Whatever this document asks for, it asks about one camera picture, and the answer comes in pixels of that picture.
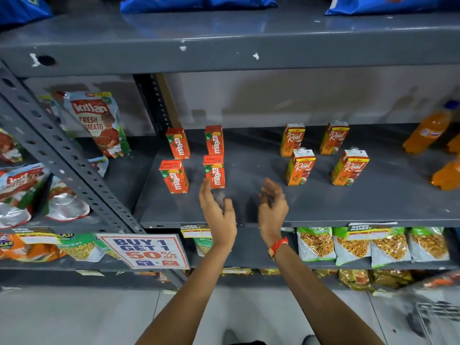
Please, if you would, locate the person's left hand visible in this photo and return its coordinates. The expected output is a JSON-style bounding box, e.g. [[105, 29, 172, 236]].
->
[[199, 178, 238, 250]]

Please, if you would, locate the person's right hand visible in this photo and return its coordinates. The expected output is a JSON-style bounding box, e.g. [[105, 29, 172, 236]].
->
[[258, 178, 289, 247]]

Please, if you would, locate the person's right forearm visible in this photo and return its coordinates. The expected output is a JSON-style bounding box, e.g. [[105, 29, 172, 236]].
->
[[271, 242, 386, 345]]

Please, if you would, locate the person's left forearm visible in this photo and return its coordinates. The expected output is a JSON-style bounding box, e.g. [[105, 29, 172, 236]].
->
[[135, 244, 235, 345]]

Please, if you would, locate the red mango juice carton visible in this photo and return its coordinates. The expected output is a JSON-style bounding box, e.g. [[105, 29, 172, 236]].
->
[[203, 155, 226, 190], [166, 128, 191, 160], [159, 160, 190, 194], [205, 126, 225, 156]]

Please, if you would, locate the yellow shelf price label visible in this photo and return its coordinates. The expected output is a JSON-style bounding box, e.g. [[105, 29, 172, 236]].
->
[[180, 224, 213, 240], [14, 230, 75, 245], [346, 222, 398, 236]]

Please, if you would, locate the red thread wristband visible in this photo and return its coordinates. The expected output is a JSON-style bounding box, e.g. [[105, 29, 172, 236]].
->
[[268, 237, 289, 261]]

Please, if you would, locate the green white lentil snack packet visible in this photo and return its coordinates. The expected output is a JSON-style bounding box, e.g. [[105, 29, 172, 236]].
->
[[193, 238, 214, 257], [408, 226, 450, 263], [370, 228, 412, 269], [332, 227, 372, 266], [297, 227, 336, 263]]

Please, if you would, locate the orange fruit juice carton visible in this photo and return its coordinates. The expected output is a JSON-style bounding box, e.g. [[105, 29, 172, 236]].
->
[[280, 123, 305, 157], [331, 149, 370, 187], [285, 147, 316, 186], [319, 121, 350, 155]]

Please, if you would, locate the white red offer sign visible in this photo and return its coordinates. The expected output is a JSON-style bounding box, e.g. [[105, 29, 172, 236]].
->
[[96, 233, 190, 270]]

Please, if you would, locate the person's left grey shoe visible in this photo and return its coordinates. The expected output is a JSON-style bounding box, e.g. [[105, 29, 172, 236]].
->
[[222, 329, 242, 345]]

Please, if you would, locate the green yellow sev packet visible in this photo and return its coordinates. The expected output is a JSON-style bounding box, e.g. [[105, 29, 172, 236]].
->
[[57, 233, 106, 263]]

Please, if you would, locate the group of tomato ketchup pouches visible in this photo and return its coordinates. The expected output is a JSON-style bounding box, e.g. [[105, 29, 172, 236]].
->
[[0, 91, 132, 229]]

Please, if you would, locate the grey metal shelf rack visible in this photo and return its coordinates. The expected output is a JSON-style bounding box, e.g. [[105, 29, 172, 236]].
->
[[0, 0, 460, 292]]

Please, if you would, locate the orange soda bottle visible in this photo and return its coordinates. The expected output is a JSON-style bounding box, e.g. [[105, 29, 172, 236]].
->
[[402, 100, 460, 155], [431, 156, 460, 191]]

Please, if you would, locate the orange snack packet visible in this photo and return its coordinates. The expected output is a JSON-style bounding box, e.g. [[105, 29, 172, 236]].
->
[[0, 233, 67, 263]]

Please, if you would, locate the blue snack packet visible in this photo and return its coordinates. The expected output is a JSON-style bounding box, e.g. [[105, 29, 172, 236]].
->
[[120, 0, 278, 14], [0, 0, 54, 26], [324, 0, 460, 16]]

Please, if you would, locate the grey slotted angle post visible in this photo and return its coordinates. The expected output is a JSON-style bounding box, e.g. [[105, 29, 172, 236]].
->
[[0, 60, 188, 289]]

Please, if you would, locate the wire shopping trolley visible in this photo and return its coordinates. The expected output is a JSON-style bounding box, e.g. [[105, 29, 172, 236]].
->
[[405, 300, 460, 345]]

